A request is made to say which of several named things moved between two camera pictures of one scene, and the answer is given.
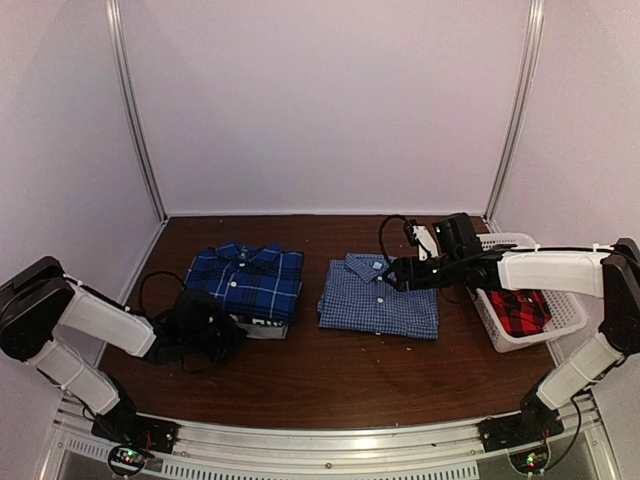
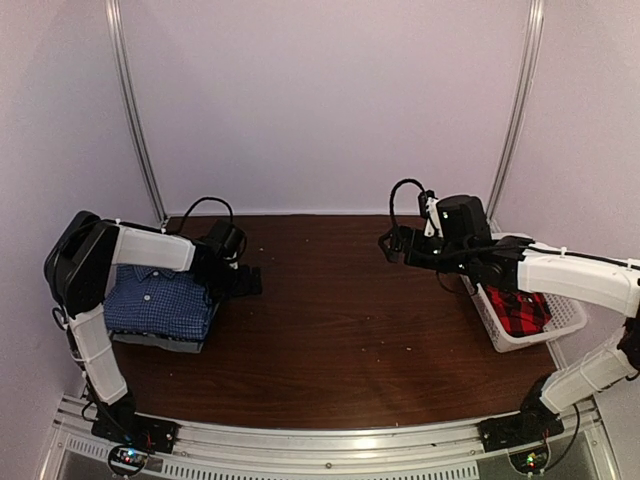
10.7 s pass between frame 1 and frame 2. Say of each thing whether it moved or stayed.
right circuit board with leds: stayed
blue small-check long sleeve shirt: moved
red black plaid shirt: stayed
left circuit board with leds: stayed
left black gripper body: moved
